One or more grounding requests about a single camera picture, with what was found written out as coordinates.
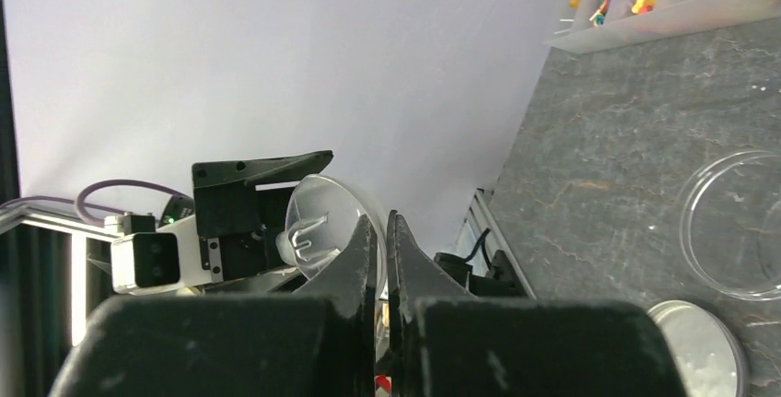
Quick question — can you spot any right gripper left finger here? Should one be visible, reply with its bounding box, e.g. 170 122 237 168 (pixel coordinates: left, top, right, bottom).
52 216 379 396

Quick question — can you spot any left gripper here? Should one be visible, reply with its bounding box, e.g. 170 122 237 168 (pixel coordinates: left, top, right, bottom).
192 150 333 281

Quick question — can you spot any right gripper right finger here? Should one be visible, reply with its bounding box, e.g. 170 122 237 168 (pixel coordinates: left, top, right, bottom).
386 212 684 396

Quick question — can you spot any clear plastic scoop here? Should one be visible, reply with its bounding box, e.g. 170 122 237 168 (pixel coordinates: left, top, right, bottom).
275 174 388 293

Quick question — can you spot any clear round dish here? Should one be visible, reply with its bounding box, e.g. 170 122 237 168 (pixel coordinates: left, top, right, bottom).
678 149 780 301

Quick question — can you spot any round clear lid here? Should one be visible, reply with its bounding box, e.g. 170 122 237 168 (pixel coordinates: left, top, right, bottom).
648 300 749 397

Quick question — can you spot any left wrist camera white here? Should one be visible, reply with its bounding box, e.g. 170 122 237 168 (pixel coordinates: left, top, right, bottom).
110 216 212 296

